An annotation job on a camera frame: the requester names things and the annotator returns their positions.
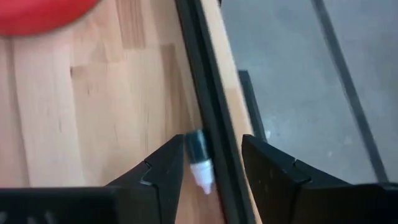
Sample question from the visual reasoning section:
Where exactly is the red desk lamp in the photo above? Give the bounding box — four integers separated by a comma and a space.
0, 0, 101, 37

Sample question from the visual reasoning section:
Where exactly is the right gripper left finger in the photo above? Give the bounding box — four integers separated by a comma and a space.
105, 134, 185, 224

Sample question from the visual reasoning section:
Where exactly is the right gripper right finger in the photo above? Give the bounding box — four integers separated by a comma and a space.
241, 134, 353, 224

